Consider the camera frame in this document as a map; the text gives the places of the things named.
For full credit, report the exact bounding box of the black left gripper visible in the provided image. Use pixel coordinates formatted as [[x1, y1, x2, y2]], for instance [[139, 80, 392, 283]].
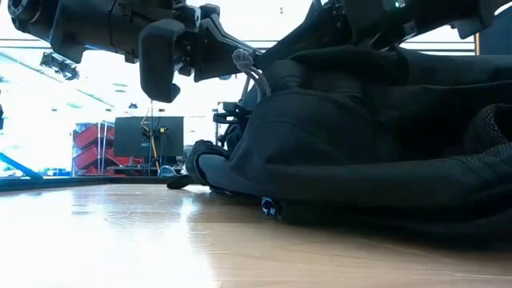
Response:
[[118, 0, 257, 83]]

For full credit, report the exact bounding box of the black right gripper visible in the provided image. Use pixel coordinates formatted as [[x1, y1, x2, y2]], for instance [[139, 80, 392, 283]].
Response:
[[254, 0, 426, 71]]

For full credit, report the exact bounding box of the black backpack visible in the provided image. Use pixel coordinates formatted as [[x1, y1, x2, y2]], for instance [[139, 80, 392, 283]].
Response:
[[166, 42, 512, 243]]

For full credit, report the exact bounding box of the black monitor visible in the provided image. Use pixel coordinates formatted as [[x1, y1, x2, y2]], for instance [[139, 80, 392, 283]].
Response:
[[114, 115, 186, 158]]

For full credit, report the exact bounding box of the red shelf rack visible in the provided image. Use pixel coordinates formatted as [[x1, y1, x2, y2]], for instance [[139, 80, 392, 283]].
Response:
[[71, 121, 146, 178]]

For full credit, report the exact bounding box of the black ceiling spotlight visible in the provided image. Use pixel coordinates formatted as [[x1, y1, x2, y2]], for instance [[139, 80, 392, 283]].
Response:
[[38, 50, 80, 82]]

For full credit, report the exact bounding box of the black partition panel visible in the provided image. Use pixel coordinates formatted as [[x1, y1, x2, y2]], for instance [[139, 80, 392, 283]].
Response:
[[478, 26, 512, 57]]

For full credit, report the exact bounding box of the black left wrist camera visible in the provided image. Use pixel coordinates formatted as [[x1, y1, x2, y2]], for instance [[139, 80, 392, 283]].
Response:
[[138, 18, 186, 104]]

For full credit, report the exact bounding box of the hanging black cable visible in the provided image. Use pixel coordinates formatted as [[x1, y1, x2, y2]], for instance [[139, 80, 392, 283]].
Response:
[[139, 102, 162, 174]]

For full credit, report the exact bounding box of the black aluminium table frame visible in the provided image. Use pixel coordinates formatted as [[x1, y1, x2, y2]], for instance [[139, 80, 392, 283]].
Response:
[[0, 175, 191, 193]]

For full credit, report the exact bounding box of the blue hose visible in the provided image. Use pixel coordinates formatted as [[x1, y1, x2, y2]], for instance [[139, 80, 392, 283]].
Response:
[[0, 151, 45, 183]]

